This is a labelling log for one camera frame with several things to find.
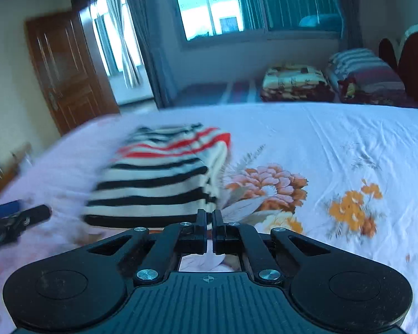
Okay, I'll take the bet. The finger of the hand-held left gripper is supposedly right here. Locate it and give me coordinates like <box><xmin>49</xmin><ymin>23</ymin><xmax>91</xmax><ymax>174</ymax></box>
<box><xmin>5</xmin><ymin>204</ymin><xmax>53</xmax><ymax>236</ymax></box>
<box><xmin>0</xmin><ymin>199</ymin><xmax>23</xmax><ymax>218</ymax></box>

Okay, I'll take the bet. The folded striped quilt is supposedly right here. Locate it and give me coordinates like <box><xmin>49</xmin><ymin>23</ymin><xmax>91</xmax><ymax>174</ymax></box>
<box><xmin>325</xmin><ymin>48</ymin><xmax>418</xmax><ymax>109</ymax></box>

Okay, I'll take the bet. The red wooden headboard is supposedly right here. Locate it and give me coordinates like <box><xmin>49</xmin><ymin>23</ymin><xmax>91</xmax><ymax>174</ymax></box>
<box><xmin>378</xmin><ymin>24</ymin><xmax>418</xmax><ymax>111</ymax></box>

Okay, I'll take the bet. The balcony window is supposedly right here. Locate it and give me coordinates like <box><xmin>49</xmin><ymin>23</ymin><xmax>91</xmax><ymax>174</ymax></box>
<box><xmin>90</xmin><ymin>0</ymin><xmax>143</xmax><ymax>89</ymax></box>

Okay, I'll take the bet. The striped mattress cover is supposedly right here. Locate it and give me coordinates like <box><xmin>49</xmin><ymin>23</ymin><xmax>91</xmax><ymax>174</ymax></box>
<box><xmin>173</xmin><ymin>79</ymin><xmax>265</xmax><ymax>108</ymax></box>

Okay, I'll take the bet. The folded floral blanket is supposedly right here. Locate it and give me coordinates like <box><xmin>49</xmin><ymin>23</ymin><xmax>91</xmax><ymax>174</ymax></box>
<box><xmin>259</xmin><ymin>63</ymin><xmax>337</xmax><ymax>104</ymax></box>

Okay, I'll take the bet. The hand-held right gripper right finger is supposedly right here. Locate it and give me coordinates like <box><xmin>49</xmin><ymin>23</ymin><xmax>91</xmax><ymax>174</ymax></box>
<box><xmin>212</xmin><ymin>209</ymin><xmax>332</xmax><ymax>286</ymax></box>

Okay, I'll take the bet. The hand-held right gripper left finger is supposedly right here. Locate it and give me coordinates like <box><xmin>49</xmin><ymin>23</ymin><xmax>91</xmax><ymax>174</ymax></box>
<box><xmin>85</xmin><ymin>209</ymin><xmax>208</xmax><ymax>288</ymax></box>

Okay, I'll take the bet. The bedroom window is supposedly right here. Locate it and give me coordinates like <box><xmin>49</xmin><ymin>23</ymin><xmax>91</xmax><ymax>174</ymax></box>
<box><xmin>170</xmin><ymin>0</ymin><xmax>342</xmax><ymax>41</ymax></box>

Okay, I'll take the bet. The white sheer curtain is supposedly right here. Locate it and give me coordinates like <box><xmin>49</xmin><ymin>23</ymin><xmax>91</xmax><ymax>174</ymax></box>
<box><xmin>104</xmin><ymin>0</ymin><xmax>142</xmax><ymax>88</ymax></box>

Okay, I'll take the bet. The white floral bed sheet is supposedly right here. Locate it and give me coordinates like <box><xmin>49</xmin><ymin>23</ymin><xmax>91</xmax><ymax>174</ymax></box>
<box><xmin>0</xmin><ymin>102</ymin><xmax>418</xmax><ymax>334</ymax></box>

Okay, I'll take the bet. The brown wooden door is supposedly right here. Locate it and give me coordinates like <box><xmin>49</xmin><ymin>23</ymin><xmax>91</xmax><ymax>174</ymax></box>
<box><xmin>24</xmin><ymin>10</ymin><xmax>121</xmax><ymax>137</ymax></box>

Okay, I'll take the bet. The striped knit sweater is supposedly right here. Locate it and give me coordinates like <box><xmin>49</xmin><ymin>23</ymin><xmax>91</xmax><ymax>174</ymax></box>
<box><xmin>81</xmin><ymin>123</ymin><xmax>232</xmax><ymax>231</ymax></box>

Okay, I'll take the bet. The grey curtain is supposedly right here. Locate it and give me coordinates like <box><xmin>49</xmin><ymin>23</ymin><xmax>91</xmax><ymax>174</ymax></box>
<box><xmin>119</xmin><ymin>0</ymin><xmax>178</xmax><ymax>109</ymax></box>
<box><xmin>330</xmin><ymin>0</ymin><xmax>363</xmax><ymax>53</ymax></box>

